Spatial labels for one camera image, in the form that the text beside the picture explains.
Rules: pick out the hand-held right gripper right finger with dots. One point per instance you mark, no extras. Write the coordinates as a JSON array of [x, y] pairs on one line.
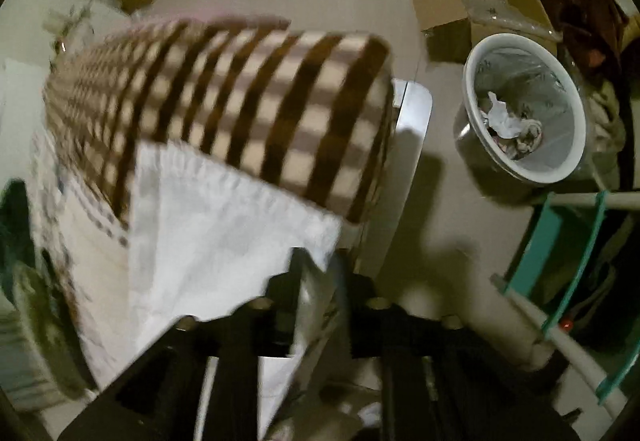
[[345, 271]]

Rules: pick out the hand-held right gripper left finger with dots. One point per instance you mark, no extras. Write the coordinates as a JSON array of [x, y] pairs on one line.
[[298, 266]]

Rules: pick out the white pants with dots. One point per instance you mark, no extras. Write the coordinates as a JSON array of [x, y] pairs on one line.
[[210, 241]]

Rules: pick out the white table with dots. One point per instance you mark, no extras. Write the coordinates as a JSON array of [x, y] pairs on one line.
[[405, 156]]

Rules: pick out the brown checkered blanket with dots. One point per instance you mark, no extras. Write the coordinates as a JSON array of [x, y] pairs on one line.
[[240, 101]]

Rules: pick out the crumpled paper trash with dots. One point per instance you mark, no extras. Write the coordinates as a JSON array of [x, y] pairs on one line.
[[507, 126]]

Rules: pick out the teal and white rack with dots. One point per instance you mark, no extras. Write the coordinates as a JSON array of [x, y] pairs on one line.
[[565, 271]]

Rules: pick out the white patterned cloth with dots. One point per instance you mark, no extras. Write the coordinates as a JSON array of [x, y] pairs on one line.
[[65, 241]]

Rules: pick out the white trash bin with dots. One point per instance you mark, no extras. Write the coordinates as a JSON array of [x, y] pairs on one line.
[[520, 106]]

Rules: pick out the dark green cloth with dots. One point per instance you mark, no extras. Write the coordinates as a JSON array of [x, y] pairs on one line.
[[20, 261]]

